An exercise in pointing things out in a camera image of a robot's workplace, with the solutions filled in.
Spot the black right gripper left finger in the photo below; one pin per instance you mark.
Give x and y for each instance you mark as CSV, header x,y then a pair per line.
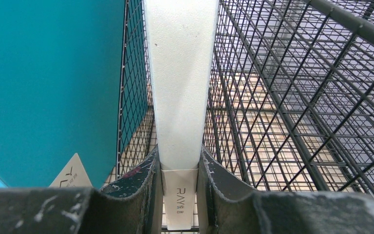
x,y
133,204

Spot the grey white file folder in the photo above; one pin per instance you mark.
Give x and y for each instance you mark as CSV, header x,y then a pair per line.
x,y
180,36

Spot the teal file folder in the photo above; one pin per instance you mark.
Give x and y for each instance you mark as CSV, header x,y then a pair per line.
x,y
72,89

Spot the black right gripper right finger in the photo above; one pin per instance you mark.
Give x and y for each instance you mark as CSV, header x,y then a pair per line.
x,y
227,205

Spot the black wire mesh file rack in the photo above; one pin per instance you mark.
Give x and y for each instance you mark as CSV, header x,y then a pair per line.
x,y
291,99

